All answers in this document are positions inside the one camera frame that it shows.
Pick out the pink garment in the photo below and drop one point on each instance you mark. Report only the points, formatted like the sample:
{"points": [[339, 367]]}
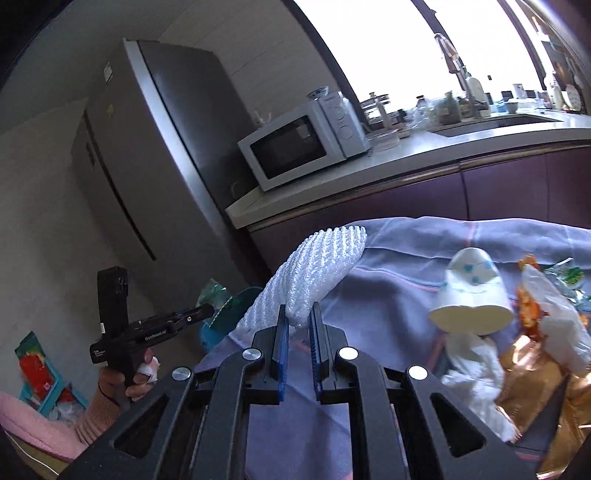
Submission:
{"points": [[32, 424]]}

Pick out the kitchen faucet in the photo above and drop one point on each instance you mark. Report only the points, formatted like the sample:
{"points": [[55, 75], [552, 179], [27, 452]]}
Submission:
{"points": [[450, 57]]}

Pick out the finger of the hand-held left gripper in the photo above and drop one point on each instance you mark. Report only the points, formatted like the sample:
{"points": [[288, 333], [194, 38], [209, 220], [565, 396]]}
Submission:
{"points": [[196, 313]]}

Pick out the white tissue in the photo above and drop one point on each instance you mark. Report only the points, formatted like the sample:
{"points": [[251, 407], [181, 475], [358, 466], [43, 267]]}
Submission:
{"points": [[475, 378]]}

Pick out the person's left forearm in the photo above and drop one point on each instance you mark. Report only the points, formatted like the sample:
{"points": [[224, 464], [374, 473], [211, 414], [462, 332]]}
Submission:
{"points": [[97, 415]]}

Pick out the grey-blue striped cloth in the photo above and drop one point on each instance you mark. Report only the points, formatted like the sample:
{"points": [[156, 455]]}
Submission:
{"points": [[397, 277]]}

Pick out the white plastic wrapper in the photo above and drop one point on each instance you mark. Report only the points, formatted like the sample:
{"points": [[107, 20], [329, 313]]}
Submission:
{"points": [[561, 332]]}

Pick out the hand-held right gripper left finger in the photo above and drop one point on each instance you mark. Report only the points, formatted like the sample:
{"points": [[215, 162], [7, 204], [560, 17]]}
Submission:
{"points": [[280, 360]]}

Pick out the grey round wall socket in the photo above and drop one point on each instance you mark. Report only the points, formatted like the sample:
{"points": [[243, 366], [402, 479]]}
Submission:
{"points": [[239, 189]]}

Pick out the silver refrigerator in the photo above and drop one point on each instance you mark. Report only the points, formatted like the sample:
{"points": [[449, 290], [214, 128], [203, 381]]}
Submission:
{"points": [[161, 152]]}

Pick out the teal plastic waste bin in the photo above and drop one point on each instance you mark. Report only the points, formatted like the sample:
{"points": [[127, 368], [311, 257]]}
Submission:
{"points": [[217, 332]]}

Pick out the red snack packet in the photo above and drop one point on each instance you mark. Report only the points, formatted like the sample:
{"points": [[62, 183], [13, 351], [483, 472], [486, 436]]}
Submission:
{"points": [[39, 369]]}

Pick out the blue patterned bowl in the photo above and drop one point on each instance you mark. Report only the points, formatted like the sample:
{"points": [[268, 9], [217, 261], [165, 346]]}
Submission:
{"points": [[317, 93]]}

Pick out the white foam fruit net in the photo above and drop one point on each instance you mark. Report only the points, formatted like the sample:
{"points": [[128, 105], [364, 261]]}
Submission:
{"points": [[300, 272]]}

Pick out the clear plastic container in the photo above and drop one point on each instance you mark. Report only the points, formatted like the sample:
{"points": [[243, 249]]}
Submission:
{"points": [[383, 139]]}

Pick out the person's left hand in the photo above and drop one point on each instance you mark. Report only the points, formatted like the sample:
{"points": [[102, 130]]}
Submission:
{"points": [[138, 390]]}

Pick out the teal storage basket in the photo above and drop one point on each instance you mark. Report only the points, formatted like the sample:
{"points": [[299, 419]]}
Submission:
{"points": [[51, 397]]}

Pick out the white soap bottle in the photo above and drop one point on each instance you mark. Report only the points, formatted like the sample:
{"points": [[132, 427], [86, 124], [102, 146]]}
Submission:
{"points": [[475, 92]]}

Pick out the green snack wrapper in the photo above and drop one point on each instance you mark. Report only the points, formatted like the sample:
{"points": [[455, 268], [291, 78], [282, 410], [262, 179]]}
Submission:
{"points": [[570, 277]]}

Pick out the gold foil wrapper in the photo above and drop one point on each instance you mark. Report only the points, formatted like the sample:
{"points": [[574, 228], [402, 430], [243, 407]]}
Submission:
{"points": [[545, 401]]}

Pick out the green plastic bag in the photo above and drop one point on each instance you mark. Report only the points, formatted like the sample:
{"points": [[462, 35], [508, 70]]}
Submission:
{"points": [[216, 295]]}

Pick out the purple kitchen cabinet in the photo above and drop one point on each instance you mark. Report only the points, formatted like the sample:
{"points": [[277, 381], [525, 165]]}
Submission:
{"points": [[415, 194]]}

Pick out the white dotted paper cup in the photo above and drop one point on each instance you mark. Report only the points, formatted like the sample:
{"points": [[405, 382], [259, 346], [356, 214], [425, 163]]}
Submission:
{"points": [[468, 295]]}

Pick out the orange peel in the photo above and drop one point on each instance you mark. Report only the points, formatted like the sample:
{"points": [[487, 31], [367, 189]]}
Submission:
{"points": [[531, 309]]}

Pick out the kitchen sink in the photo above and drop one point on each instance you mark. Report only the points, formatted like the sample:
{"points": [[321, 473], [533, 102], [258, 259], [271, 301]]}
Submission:
{"points": [[498, 123]]}

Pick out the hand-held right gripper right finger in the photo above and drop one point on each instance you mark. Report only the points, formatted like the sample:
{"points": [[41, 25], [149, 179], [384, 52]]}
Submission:
{"points": [[316, 360]]}

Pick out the dark glass jar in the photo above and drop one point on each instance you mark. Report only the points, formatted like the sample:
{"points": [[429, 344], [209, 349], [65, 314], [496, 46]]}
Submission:
{"points": [[449, 110]]}

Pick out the white ceramic cup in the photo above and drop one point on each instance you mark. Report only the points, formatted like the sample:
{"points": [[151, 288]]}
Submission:
{"points": [[511, 106]]}

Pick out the white microwave oven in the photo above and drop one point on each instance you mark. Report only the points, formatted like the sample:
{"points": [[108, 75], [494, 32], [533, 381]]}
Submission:
{"points": [[286, 147]]}

